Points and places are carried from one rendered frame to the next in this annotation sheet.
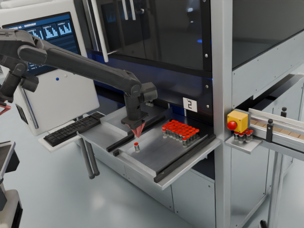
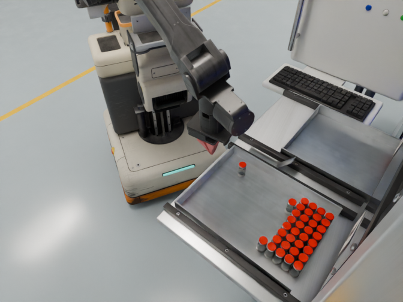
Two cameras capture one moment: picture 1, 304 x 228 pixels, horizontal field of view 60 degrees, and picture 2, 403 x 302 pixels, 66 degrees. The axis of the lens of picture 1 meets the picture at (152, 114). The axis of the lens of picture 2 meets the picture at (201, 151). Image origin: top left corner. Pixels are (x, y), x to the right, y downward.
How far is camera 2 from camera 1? 92 cm
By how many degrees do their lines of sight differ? 62
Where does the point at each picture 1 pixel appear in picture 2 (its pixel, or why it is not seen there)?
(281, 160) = not seen: outside the picture
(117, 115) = (349, 127)
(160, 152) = (240, 208)
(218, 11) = not seen: outside the picture
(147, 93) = (220, 111)
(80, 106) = (369, 75)
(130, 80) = (180, 60)
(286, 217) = not seen: outside the picture
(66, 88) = (370, 33)
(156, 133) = (300, 195)
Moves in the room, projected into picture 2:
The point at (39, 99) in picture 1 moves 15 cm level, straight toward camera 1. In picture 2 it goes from (322, 18) to (296, 29)
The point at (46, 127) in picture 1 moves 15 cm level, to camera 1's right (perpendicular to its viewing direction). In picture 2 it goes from (307, 59) to (322, 79)
